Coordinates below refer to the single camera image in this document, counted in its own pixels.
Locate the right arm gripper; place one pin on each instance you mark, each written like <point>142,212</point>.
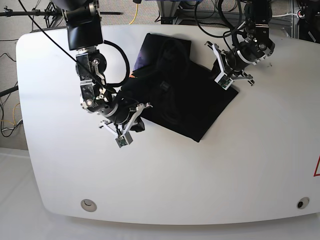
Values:
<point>123,114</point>

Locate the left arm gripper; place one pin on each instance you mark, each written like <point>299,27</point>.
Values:
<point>245,53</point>

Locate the black T-shirt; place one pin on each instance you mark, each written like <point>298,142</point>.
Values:
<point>183,95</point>

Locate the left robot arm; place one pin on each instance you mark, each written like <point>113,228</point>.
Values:
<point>258,14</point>

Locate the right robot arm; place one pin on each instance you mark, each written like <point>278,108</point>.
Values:
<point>84,33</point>

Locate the empty silver grommet hole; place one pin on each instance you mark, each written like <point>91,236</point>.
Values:
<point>88,205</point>

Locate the black tripod stand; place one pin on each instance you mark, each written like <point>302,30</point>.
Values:
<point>52,14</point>

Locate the grommet hole with dark plug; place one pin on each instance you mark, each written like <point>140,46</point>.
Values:
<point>303,203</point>

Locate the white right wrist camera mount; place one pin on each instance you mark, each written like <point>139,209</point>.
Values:
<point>124,138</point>

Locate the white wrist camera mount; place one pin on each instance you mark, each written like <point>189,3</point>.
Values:
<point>226,75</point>
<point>124,138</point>

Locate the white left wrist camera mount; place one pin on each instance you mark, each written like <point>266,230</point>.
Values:
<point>226,75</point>

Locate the grey metal frame base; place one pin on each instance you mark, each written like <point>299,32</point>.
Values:
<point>204,12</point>

